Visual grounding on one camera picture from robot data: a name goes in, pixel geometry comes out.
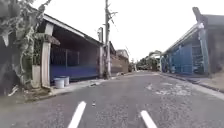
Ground banana plants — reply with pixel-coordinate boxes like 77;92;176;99
0;0;54;88

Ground grey asphalt road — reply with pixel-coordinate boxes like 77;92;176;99
0;70;224;128

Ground short pole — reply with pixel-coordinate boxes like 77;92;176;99
96;26;105;78

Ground concrete pavement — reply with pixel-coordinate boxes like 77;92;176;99
19;74;118;101
159;69;224;95

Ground dark wall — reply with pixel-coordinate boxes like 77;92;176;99
0;46;25;97

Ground trees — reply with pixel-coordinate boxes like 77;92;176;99
136;49;163;72

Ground tall utility pole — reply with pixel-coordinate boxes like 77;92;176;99
103;0;119;80

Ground building with blue wall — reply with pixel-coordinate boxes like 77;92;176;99
39;13;105;88

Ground brown wall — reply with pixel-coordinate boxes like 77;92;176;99
109;41;131;75

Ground pale bucket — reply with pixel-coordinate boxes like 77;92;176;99
61;75;71;87
53;77;66;90

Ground robot's own part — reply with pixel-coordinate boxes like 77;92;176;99
139;109;158;128
67;100;88;128

